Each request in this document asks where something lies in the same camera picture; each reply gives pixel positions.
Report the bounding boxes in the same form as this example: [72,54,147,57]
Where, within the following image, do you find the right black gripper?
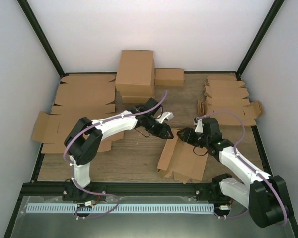
[177,127,210,148]

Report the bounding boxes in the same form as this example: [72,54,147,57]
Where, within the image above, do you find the small cardboard box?
[157,129,208,184]
[155,68,185,86]

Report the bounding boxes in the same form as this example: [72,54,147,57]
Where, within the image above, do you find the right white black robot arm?
[177,118,294,228]

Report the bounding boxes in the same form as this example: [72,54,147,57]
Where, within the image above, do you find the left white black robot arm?
[64,98,174,200]

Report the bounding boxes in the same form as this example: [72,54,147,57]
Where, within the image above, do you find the small folded cardboard box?
[155,68,185,86]

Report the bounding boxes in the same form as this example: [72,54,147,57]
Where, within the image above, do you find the large folded cardboard box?
[115,50,155,97]

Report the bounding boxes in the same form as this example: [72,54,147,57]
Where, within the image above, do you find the stack of small cardboard blanks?
[197,75,264,126]

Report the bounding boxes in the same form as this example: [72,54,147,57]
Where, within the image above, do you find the large flat cardboard blank back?
[51,74,116,115]

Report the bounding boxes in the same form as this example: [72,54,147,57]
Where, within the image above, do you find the large flat cardboard blank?
[32,106,115,154]
[51,74,116,115]

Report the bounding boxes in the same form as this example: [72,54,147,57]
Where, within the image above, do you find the large flat cardboard blank front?
[32,106,115,154]

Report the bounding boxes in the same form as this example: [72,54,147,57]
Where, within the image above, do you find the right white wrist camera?
[194,117,203,134]

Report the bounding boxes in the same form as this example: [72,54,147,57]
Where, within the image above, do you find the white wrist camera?
[156,112,174,124]
[194,117,203,134]

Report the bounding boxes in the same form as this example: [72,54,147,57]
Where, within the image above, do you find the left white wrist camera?
[156,112,174,124]

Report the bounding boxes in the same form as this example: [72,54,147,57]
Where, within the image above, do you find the black aluminium frame rail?
[22,182,285,199]

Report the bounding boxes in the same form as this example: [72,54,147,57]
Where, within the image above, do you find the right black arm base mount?
[195,173,233,203]

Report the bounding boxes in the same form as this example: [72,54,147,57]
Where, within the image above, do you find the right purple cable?
[196,110,289,226]

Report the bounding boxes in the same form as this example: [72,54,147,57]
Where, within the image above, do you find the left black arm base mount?
[62,178,105,202]

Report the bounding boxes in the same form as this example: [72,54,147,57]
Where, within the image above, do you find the light blue slotted cable duct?
[25,203,214,215]

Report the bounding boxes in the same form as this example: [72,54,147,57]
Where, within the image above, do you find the right black frame post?
[236,0,285,77]

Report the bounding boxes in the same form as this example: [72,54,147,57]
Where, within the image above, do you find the black frame post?
[236,0,285,77]
[17,0,65,78]

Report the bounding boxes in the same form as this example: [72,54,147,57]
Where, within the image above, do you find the left black frame post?
[17,0,65,78]

